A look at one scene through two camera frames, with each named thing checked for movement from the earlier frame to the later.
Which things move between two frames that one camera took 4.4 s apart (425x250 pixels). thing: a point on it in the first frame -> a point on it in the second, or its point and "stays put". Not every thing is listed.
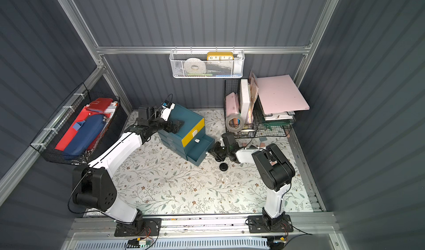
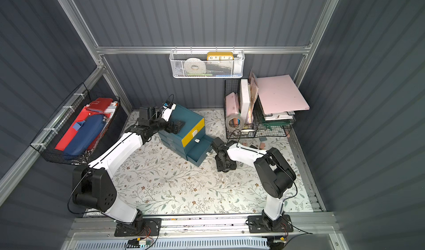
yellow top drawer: x=190 y=136 stays put
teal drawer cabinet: x=190 y=140 stays put
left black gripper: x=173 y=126 stays put
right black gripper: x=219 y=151 -> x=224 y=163
